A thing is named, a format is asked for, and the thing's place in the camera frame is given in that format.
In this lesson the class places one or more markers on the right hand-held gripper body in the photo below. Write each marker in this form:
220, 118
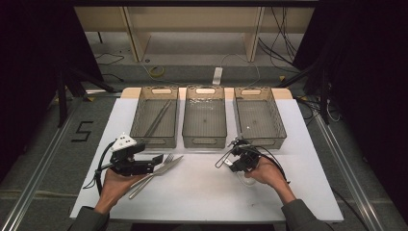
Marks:
248, 159

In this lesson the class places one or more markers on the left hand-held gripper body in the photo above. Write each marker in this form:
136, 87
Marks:
131, 166

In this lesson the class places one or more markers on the metal fork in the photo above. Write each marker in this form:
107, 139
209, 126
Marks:
169, 158

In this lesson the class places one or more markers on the clear grey plastic bin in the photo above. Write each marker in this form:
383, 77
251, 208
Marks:
160, 128
204, 123
258, 123

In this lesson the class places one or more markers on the metal chopstick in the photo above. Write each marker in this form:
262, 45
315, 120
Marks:
156, 119
159, 120

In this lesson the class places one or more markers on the person's right hand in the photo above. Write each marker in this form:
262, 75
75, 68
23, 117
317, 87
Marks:
267, 174

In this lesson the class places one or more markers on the person's left hand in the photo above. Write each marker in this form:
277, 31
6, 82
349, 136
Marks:
112, 192

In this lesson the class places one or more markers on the white table cover sheet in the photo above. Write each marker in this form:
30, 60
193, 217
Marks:
198, 199

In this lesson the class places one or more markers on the yellow tape roll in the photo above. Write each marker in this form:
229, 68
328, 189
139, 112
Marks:
151, 72

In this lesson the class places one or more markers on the black metal stand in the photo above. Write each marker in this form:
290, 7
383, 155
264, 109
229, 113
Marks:
324, 96
61, 96

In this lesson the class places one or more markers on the metal floor rail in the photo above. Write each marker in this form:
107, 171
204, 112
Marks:
346, 170
38, 170

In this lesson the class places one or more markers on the light wooden desk frame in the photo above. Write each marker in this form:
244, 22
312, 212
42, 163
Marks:
192, 19

